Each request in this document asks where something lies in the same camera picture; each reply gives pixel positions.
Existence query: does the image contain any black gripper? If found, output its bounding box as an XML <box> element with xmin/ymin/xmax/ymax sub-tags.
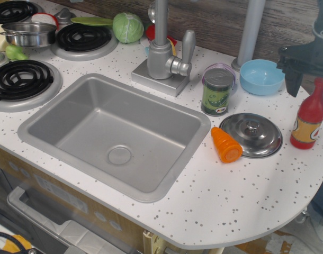
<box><xmin>277</xmin><ymin>39</ymin><xmax>323</xmax><ymax>97</ymax></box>

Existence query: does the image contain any red toy ketchup bottle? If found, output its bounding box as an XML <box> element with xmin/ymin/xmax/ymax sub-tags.
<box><xmin>290</xmin><ymin>77</ymin><xmax>323</xmax><ymax>149</ymax></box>

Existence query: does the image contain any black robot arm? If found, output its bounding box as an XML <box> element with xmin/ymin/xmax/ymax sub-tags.
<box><xmin>277</xmin><ymin>1</ymin><xmax>323</xmax><ymax>97</ymax></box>

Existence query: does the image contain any grey toy sink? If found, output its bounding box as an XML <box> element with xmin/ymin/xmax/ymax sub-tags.
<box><xmin>18</xmin><ymin>74</ymin><xmax>211</xmax><ymax>203</ymax></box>

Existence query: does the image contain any light blue bowl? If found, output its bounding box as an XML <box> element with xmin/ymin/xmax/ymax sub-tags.
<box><xmin>239</xmin><ymin>59</ymin><xmax>284</xmax><ymax>96</ymax></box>

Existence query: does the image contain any silver pot lid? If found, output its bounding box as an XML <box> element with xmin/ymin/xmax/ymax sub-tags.
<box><xmin>219</xmin><ymin>113</ymin><xmax>283</xmax><ymax>159</ymax></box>

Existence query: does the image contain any green pea can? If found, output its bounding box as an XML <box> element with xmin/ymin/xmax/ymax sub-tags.
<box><xmin>201</xmin><ymin>68</ymin><xmax>235</xmax><ymax>116</ymax></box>

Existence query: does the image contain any grey support pole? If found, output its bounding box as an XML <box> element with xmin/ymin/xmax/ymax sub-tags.
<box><xmin>231</xmin><ymin>0</ymin><xmax>266</xmax><ymax>71</ymax></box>

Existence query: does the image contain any orange toy carrot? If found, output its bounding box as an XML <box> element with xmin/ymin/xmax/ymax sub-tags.
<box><xmin>211</xmin><ymin>127</ymin><xmax>243</xmax><ymax>163</ymax></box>

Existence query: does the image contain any silver toy faucet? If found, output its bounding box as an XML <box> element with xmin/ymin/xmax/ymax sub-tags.
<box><xmin>131</xmin><ymin>1</ymin><xmax>196</xmax><ymax>97</ymax></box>

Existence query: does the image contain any red toy item behind faucet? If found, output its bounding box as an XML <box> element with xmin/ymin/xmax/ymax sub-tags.
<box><xmin>145</xmin><ymin>24</ymin><xmax>177</xmax><ymax>46</ymax></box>

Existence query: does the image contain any green toy cabbage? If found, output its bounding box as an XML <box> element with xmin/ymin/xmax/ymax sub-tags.
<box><xmin>112</xmin><ymin>13</ymin><xmax>144</xmax><ymax>44</ymax></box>

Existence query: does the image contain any green toy plate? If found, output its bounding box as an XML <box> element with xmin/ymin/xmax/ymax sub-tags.
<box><xmin>70</xmin><ymin>17</ymin><xmax>113</xmax><ymax>26</ymax></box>

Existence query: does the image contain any rear right black burner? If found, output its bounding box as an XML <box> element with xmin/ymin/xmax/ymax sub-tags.
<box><xmin>51</xmin><ymin>23</ymin><xmax>118</xmax><ymax>61</ymax></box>

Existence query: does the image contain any black burner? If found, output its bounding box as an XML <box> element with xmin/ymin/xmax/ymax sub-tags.
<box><xmin>51</xmin><ymin>23</ymin><xmax>118</xmax><ymax>61</ymax></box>
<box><xmin>0</xmin><ymin>1</ymin><xmax>43</xmax><ymax>24</ymax></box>
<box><xmin>0</xmin><ymin>60</ymin><xmax>62</xmax><ymax>113</ymax></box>

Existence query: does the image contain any silver stove knob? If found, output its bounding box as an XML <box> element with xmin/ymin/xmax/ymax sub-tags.
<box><xmin>54</xmin><ymin>8</ymin><xmax>76</xmax><ymax>26</ymax></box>

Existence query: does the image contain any red white toy food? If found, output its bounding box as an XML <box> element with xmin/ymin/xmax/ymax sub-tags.
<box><xmin>31</xmin><ymin>13</ymin><xmax>59</xmax><ymax>29</ymax></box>

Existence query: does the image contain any silver metal pot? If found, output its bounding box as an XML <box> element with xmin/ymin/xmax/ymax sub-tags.
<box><xmin>0</xmin><ymin>22</ymin><xmax>57</xmax><ymax>48</ymax></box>

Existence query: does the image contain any front left black burner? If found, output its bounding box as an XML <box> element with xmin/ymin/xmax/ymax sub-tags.
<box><xmin>0</xmin><ymin>60</ymin><xmax>62</xmax><ymax>113</ymax></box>

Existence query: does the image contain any green toy pepper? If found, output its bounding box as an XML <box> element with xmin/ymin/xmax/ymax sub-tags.
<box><xmin>5</xmin><ymin>44</ymin><xmax>28</xmax><ymax>60</ymax></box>

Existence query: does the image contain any rear left black burner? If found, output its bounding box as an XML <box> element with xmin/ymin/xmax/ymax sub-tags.
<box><xmin>0</xmin><ymin>1</ymin><xmax>43</xmax><ymax>24</ymax></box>

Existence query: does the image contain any oven door handle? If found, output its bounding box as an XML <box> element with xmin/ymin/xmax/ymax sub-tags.
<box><xmin>7</xmin><ymin>187</ymin><xmax>139</xmax><ymax>253</ymax></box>

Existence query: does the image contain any yellow black cable object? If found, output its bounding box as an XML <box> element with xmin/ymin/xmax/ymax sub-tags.
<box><xmin>0</xmin><ymin>232</ymin><xmax>32</xmax><ymax>253</ymax></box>

